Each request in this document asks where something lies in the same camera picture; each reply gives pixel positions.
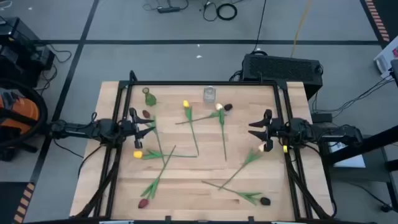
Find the black power strip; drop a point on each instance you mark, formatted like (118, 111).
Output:
(168, 10)

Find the red artificial tulip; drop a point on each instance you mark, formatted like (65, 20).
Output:
(146, 114)
(143, 203)

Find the dark purple artificial tulip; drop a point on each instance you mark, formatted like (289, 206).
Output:
(228, 107)
(265, 201)

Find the black power adapter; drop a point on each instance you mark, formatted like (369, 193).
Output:
(321, 118)

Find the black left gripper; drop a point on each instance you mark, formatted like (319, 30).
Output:
(128, 130)

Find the clear glass vase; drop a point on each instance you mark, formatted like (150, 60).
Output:
(209, 96)

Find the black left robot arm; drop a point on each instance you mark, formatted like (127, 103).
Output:
(84, 130)

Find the black metal table frame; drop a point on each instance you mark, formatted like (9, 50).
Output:
(168, 83)

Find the black equipment stack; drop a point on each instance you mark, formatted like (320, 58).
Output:
(18, 53)

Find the white box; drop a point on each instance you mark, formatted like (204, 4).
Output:
(384, 60)

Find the cream white artificial tulip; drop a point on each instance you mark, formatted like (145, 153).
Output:
(219, 106)

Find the peach artificial tulip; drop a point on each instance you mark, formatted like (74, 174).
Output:
(252, 157)

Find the black caster wheel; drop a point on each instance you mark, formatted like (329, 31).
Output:
(386, 208)

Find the yellow artificial tulip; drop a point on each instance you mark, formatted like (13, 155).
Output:
(138, 154)
(186, 104)

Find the white printed booklet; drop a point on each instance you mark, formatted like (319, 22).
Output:
(348, 158)

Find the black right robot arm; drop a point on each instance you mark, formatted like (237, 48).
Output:
(311, 130)

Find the black side cart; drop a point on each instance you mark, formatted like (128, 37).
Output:
(360, 145)

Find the orange and black vacuum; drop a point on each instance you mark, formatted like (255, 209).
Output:
(18, 113)

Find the black computer case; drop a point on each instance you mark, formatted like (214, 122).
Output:
(280, 68)

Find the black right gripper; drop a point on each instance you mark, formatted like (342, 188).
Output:
(275, 129)

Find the green glass vase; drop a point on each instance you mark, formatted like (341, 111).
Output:
(150, 100)

